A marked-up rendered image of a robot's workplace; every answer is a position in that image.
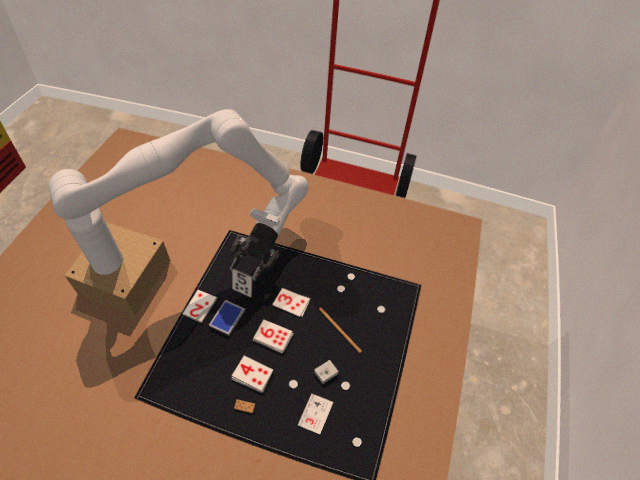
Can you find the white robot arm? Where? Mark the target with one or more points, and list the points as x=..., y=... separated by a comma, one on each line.
x=73, y=197

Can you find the blue card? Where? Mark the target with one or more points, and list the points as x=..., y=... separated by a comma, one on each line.
x=226, y=317

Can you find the white playing card with red pips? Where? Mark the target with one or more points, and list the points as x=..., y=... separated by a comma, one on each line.
x=273, y=335
x=252, y=373

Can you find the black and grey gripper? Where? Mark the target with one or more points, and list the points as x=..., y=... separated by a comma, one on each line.
x=259, y=242

